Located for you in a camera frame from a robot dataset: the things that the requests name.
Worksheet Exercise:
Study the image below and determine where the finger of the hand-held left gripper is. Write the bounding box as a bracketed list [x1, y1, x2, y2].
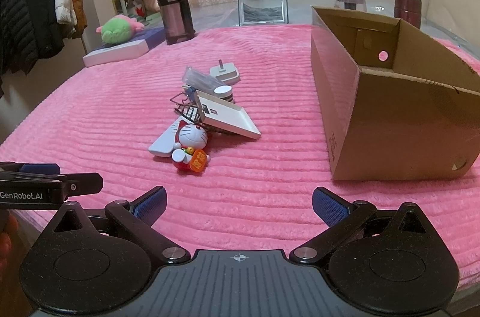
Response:
[59, 172, 104, 204]
[0, 161, 62, 179]

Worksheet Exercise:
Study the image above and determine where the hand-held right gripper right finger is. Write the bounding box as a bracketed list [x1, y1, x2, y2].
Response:
[289, 186, 432, 265]

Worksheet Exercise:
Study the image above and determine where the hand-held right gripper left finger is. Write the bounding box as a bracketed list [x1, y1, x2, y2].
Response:
[37, 186, 192, 265]

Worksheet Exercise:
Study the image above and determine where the white remote control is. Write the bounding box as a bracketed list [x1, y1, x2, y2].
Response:
[148, 117, 196, 157]

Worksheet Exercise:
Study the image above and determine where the blue cat figurine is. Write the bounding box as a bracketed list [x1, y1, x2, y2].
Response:
[171, 120, 211, 175]

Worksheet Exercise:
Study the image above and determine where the metal wire holder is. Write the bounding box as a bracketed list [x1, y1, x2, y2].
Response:
[169, 85, 205, 125]

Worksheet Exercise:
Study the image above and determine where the brown cardboard box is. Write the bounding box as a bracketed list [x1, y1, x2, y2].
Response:
[310, 5, 480, 182]

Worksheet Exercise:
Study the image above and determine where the white square panel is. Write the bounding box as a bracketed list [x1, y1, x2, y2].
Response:
[195, 90, 262, 141]

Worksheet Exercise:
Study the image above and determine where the white round disc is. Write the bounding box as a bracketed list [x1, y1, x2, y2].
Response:
[214, 85, 235, 103]

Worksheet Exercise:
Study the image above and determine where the clear floss pick box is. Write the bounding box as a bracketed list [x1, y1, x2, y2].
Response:
[182, 66, 226, 90]

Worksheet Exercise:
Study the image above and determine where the white square charger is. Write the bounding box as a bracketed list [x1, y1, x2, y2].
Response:
[209, 59, 241, 85]

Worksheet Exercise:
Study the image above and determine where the person's left hand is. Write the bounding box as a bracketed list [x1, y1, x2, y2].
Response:
[0, 214, 19, 282]

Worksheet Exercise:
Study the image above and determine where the pink ribbed blanket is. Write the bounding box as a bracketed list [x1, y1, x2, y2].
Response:
[0, 23, 480, 288]

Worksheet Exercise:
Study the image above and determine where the white purple flat box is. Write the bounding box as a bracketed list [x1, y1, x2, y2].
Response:
[82, 25, 167, 68]

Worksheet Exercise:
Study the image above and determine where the black puffer jacket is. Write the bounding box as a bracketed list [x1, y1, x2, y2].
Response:
[0, 0, 38, 74]

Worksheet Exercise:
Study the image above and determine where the green plush toy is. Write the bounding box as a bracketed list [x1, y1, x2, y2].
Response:
[95, 14, 145, 44]

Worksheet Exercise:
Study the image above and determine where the black coat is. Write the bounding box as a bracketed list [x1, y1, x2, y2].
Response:
[20, 0, 65, 59]

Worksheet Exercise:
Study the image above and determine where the white red plush toy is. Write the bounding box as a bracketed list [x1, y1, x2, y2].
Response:
[125, 0, 146, 18]

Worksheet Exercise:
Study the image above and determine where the brown thermos flask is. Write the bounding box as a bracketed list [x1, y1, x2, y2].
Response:
[155, 0, 196, 45]

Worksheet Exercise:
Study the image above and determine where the clear glass jar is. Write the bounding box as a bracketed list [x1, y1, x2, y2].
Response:
[335, 0, 367, 11]

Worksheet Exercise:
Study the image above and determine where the maroon canister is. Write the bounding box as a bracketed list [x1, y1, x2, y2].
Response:
[394, 0, 422, 29]

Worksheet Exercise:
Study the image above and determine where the silver picture frame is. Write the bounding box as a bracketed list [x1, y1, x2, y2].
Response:
[237, 0, 289, 27]

